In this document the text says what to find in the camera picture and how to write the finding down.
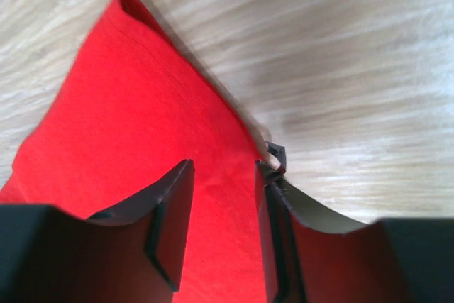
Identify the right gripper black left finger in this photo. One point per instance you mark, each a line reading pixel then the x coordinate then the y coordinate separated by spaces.
pixel 131 252

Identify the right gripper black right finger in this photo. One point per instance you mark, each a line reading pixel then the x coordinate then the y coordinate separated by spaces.
pixel 311 253

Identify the red t shirt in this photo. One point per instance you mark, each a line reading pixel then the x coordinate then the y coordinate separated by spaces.
pixel 130 109

